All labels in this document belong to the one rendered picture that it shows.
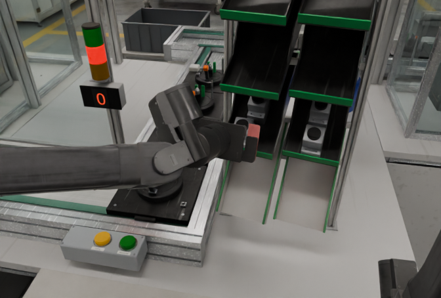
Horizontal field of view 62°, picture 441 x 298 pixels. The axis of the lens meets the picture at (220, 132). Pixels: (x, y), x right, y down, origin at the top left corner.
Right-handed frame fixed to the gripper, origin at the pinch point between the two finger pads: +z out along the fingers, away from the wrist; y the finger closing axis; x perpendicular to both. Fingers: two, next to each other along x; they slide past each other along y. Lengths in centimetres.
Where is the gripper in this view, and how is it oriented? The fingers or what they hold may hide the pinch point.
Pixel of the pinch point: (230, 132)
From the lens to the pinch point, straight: 73.7
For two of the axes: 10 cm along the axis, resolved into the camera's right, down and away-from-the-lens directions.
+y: -9.4, -1.8, 2.9
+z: 3.2, -1.3, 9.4
